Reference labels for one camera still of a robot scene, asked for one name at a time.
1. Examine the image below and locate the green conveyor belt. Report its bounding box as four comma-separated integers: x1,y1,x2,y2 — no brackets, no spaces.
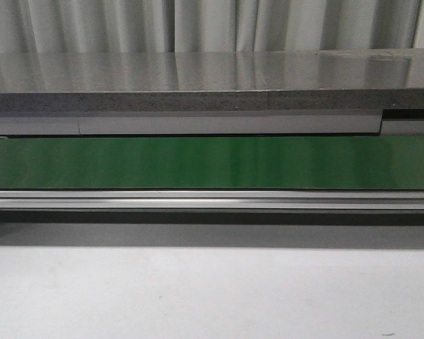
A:
0,136,424,190

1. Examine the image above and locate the grey stone slab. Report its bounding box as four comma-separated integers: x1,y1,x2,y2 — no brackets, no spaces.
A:
0,49,424,112

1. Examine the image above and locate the grey curtain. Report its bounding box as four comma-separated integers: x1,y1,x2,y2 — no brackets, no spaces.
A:
0,1,424,53

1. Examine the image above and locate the aluminium conveyor front rail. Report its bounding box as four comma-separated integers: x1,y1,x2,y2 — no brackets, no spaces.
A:
0,190,424,212

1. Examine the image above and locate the grey conveyor back rail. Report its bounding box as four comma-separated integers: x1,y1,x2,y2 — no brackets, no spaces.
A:
0,109,424,136

